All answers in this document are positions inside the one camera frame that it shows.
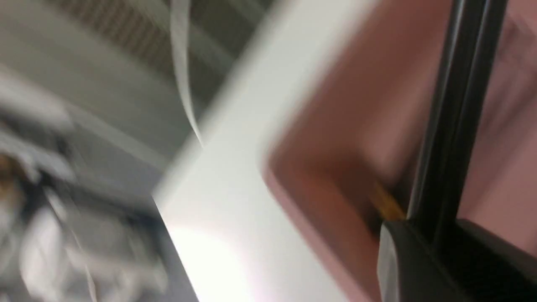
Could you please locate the pink plastic tray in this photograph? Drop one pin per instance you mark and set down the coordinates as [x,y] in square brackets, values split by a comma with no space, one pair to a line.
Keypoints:
[350,158]

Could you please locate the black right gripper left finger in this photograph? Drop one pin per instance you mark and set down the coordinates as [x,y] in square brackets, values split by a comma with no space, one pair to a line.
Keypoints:
[408,272]

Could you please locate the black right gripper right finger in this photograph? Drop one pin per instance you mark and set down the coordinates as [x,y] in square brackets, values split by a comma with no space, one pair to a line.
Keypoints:
[491,269]

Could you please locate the black chopstick gold band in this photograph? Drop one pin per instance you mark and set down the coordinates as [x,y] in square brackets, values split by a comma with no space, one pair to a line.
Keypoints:
[426,202]
[468,111]

